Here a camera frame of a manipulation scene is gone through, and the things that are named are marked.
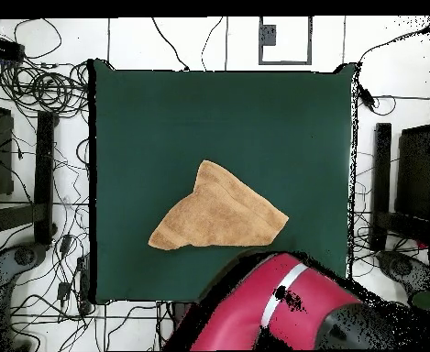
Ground orange terry towel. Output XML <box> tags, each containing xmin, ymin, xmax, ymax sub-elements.
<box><xmin>147</xmin><ymin>159</ymin><xmax>290</xmax><ymax>251</ymax></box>

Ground dark green table cloth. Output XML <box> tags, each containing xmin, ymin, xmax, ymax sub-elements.
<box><xmin>93</xmin><ymin>58</ymin><xmax>356</xmax><ymax>305</ymax></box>

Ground black floor beam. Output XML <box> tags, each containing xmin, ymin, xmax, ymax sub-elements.
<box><xmin>33</xmin><ymin>110</ymin><xmax>57</xmax><ymax>246</ymax></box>
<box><xmin>369</xmin><ymin>122</ymin><xmax>392</xmax><ymax>251</ymax></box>

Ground small grey floor box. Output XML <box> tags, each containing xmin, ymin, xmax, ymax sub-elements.
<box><xmin>259</xmin><ymin>24</ymin><xmax>277</xmax><ymax>47</ymax></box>

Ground black power adapter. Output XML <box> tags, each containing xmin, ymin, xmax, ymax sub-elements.
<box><xmin>358</xmin><ymin>83</ymin><xmax>378</xmax><ymax>112</ymax></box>

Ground black stand foot with caster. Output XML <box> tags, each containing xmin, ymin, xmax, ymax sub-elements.
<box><xmin>377</xmin><ymin>250</ymin><xmax>430</xmax><ymax>296</ymax></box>
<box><xmin>0</xmin><ymin>242</ymin><xmax>49</xmax><ymax>296</ymax></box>

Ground black power strip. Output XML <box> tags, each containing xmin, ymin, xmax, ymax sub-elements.
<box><xmin>0</xmin><ymin>35</ymin><xmax>26</xmax><ymax>62</ymax></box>

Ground thin black cable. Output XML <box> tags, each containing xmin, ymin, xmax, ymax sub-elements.
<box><xmin>200</xmin><ymin>16</ymin><xmax>226</xmax><ymax>72</ymax></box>
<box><xmin>150</xmin><ymin>16</ymin><xmax>191</xmax><ymax>72</ymax></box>

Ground coiled black cables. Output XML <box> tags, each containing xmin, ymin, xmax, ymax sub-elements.
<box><xmin>0</xmin><ymin>60</ymin><xmax>90</xmax><ymax>116</ymax></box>

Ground looped black cable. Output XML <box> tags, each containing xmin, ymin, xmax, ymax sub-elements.
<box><xmin>13</xmin><ymin>17</ymin><xmax>63</xmax><ymax>61</ymax></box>

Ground long black cable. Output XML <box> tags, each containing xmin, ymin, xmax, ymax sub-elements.
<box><xmin>357</xmin><ymin>16</ymin><xmax>430</xmax><ymax>64</ymax></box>

